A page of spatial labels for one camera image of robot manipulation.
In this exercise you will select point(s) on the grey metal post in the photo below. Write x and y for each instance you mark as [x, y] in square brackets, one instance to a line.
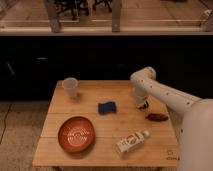
[116, 13]
[52, 16]

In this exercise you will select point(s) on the white small bottle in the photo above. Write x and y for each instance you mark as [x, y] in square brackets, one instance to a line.
[132, 141]

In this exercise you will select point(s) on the black office chair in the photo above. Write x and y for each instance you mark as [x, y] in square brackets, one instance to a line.
[73, 5]

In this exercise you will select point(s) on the dark red oblong object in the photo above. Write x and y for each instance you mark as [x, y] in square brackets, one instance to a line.
[157, 117]

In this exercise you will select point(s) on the cream gripper block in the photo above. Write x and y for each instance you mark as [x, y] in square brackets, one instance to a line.
[141, 103]

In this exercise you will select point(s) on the orange patterned plate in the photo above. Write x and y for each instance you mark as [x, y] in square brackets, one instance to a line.
[76, 134]

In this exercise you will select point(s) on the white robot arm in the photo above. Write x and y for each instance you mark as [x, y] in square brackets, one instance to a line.
[196, 138]

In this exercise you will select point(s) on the blue sponge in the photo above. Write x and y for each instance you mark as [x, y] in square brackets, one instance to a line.
[108, 107]

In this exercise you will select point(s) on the clear plastic cup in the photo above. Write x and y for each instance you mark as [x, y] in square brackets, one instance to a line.
[70, 86]

